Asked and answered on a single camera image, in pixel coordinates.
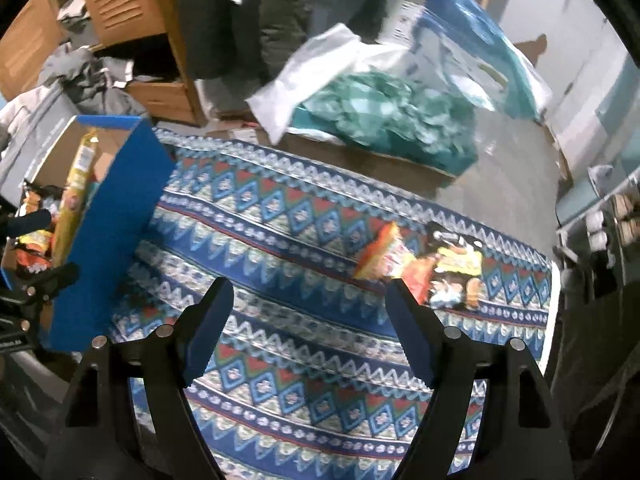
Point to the white shoe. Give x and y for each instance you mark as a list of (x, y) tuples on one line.
[(597, 241), (595, 220)]

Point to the teal crumpled cloth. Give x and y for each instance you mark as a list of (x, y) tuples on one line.
[(390, 115)]

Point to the wooden cabinet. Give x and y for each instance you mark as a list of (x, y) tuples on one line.
[(130, 5)]

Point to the olive hanging coat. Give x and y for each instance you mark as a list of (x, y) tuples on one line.
[(290, 10)]

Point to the blue cardboard box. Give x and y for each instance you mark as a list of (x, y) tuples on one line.
[(115, 220)]

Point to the metal shoe rack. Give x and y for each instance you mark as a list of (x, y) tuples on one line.
[(600, 280)]

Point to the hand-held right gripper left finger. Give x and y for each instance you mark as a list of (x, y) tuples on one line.
[(210, 330)]

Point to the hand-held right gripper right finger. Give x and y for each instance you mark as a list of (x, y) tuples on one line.
[(412, 335)]

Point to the blue white plastic bag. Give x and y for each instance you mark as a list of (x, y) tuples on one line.
[(475, 35)]

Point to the grey storage box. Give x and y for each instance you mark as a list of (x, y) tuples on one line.
[(35, 130)]

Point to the long yellow snack packet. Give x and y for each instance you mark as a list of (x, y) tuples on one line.
[(75, 195)]

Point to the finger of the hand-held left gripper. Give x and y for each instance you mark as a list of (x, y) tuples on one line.
[(32, 221), (55, 277)]

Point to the beige shoe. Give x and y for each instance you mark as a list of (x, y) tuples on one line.
[(629, 230), (622, 204)]

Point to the black cartoon snack packet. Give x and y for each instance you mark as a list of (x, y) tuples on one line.
[(455, 260)]

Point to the grey clothes pile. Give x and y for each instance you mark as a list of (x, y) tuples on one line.
[(85, 80)]

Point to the black hanging coat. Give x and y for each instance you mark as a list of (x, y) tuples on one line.
[(220, 20)]

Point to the orange red snack packet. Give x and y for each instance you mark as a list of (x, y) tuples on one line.
[(382, 255)]

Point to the white carton box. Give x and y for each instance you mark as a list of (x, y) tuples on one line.
[(400, 15)]

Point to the black shoe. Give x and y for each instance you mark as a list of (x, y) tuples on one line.
[(600, 262)]

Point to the blue patterned tablecloth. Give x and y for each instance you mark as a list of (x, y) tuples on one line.
[(300, 220)]

